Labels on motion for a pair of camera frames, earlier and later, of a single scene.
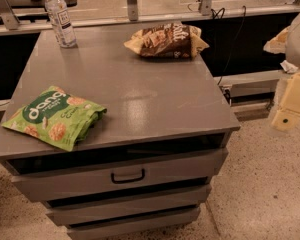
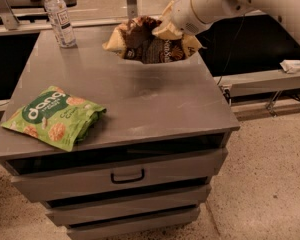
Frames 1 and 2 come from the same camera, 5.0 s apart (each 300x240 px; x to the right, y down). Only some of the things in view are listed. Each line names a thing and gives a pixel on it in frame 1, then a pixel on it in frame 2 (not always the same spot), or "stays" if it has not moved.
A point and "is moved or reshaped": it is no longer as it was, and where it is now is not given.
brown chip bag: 167,40 is moved or reshaped
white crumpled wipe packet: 288,67 stays
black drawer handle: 128,181 stays
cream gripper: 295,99 -> 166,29
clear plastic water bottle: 59,17 stays
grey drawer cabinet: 150,160 stays
